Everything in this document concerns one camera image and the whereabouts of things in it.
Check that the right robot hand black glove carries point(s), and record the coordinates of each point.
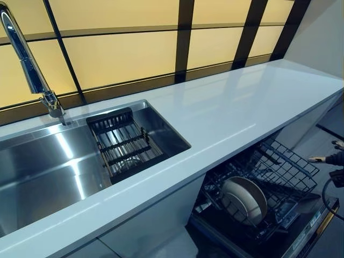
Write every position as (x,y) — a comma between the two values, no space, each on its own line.
(334,159)

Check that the deep beige plate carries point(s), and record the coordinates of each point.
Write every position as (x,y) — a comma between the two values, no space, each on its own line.
(258,199)

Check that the built-in dishwasher with open door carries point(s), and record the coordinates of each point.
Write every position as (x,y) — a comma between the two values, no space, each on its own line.
(309,209)

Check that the glossy white base cabinet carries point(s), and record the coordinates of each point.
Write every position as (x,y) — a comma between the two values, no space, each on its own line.
(150,215)
(303,129)

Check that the black sink dish rack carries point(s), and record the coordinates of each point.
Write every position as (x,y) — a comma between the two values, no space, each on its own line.
(123,145)

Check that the stainless steel sink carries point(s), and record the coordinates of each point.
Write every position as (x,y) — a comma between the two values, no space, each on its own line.
(40,174)

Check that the chrome kitchen faucet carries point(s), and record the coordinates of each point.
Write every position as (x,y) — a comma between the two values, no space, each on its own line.
(27,61)

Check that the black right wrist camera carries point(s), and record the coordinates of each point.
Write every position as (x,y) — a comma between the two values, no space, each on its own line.
(337,177)

